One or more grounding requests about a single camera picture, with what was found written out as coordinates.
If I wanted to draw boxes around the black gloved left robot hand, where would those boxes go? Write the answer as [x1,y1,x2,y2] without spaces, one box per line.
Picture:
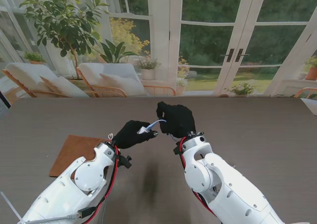
[112,120,159,150]

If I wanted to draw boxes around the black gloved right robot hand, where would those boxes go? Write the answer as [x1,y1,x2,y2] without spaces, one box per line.
[156,101,197,139]

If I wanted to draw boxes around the pale blue charging cable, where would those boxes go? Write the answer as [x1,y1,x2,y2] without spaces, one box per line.
[146,118,167,132]

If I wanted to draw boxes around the brown corduroy drawstring bag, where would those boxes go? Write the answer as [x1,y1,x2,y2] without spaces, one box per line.
[49,133,114,177]

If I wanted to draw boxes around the printed garden window backdrop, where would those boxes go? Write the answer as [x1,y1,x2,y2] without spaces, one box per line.
[0,0,317,98]

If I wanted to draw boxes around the white sheet corner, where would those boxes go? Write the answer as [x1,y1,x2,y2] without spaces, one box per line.
[301,98,317,115]

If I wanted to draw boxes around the white zip tie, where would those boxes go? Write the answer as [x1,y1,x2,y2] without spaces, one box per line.
[0,191,23,222]

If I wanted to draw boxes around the red black wire bundle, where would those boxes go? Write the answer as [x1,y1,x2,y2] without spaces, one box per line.
[81,144,120,224]
[179,136,218,217]

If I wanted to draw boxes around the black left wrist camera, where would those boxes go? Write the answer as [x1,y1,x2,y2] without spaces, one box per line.
[118,154,132,169]

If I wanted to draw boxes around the grey braided cable with plug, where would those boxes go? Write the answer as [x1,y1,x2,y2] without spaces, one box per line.
[24,206,97,223]

